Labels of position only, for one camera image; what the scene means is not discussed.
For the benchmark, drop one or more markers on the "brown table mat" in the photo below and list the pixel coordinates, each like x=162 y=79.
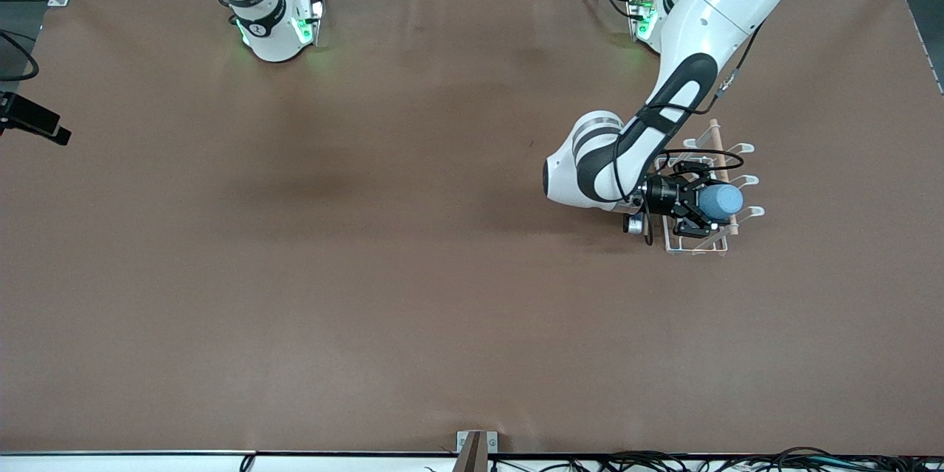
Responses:
x=442 y=310

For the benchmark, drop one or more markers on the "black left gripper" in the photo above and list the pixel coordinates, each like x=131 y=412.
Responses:
x=666 y=196

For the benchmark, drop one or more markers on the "metal table edge bracket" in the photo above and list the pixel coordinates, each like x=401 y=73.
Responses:
x=476 y=450

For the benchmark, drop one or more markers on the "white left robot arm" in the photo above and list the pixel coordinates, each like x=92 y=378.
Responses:
x=708 y=15

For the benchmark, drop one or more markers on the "blue plastic cup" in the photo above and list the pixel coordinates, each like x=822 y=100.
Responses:
x=721 y=201

